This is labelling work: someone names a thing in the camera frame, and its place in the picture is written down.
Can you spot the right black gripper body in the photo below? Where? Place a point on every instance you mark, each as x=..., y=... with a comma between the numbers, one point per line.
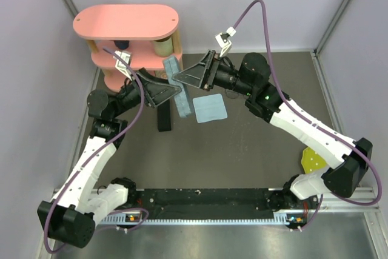
x=210, y=74

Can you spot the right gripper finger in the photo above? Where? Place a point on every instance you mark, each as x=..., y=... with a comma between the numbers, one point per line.
x=192, y=76
x=207, y=56

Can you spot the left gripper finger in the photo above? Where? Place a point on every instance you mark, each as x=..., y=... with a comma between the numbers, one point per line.
x=160, y=94
x=154, y=80

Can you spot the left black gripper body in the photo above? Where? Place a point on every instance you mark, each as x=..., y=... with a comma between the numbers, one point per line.
x=140, y=78

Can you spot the black glasses case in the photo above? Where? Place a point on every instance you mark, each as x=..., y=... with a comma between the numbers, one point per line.
x=164, y=117

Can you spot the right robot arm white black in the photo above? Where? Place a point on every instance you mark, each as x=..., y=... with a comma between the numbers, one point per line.
x=345, y=157

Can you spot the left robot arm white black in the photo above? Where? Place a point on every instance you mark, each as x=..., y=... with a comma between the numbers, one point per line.
x=72, y=215

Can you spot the patterned ceramic bowl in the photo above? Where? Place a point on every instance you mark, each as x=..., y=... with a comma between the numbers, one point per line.
x=161, y=74

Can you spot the cream cylindrical jar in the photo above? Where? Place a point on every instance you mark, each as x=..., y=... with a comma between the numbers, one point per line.
x=163, y=47

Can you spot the dark blue cup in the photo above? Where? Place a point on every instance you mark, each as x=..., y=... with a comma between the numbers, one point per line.
x=122, y=45

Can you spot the pink three-tier wooden shelf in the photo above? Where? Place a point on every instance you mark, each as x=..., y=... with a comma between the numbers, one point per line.
x=140, y=24

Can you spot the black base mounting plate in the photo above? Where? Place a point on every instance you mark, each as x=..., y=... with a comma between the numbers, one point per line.
x=203, y=204

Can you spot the yellow green dotted plate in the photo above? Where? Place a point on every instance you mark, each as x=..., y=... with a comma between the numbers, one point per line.
x=311, y=161

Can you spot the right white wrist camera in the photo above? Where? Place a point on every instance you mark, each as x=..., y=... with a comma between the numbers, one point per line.
x=224, y=42

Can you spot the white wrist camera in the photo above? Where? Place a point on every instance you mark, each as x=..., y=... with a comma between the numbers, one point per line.
x=122, y=66
x=224, y=42

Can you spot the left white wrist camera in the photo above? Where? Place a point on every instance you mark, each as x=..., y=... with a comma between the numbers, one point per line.
x=122, y=66

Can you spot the thin black wire eyeglasses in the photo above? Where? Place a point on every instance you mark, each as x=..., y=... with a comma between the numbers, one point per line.
x=233, y=95

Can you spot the aluminium rail with cable duct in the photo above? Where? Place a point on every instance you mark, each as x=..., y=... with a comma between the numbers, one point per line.
x=133, y=216

